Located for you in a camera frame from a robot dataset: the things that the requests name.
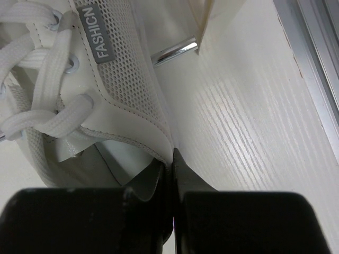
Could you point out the white sneaker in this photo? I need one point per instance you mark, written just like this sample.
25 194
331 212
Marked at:
78 92

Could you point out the cream shoe rack chrome bars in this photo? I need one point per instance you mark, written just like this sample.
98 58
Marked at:
196 20

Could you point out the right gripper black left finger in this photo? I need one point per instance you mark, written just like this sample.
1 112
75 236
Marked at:
134 218

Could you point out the aluminium mounting rail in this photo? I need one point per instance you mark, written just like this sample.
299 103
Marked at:
312 31

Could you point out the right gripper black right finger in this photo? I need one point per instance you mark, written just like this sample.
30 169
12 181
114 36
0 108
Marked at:
210 221

